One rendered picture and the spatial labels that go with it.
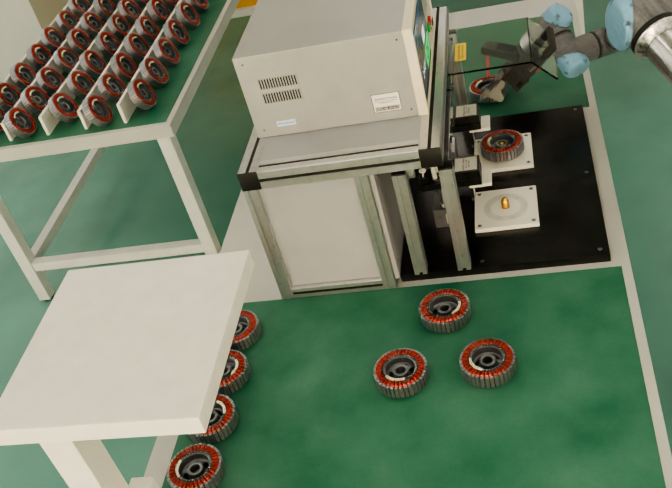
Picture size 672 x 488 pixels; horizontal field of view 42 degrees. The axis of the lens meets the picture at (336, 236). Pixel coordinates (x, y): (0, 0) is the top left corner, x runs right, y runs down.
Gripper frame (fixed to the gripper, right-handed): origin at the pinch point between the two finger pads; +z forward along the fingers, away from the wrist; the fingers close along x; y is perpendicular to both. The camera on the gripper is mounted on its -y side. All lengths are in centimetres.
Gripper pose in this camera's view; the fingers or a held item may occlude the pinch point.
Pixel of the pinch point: (487, 89)
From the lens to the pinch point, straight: 269.9
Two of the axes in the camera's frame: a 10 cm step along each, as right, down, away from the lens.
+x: 4.9, -6.0, 6.3
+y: 7.8, 6.3, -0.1
